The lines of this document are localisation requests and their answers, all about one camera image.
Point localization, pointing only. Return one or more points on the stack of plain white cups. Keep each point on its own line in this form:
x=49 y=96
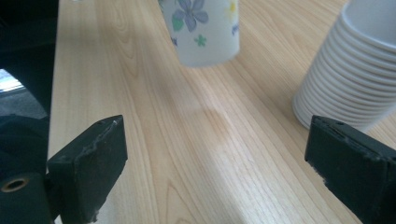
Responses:
x=348 y=84

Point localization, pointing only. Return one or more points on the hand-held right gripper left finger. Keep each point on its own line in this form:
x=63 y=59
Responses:
x=90 y=171

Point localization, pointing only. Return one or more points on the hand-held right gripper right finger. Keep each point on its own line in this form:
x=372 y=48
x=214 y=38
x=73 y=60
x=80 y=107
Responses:
x=358 y=168

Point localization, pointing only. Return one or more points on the white floral paper cup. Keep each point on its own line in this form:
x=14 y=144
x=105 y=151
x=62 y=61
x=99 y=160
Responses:
x=208 y=37

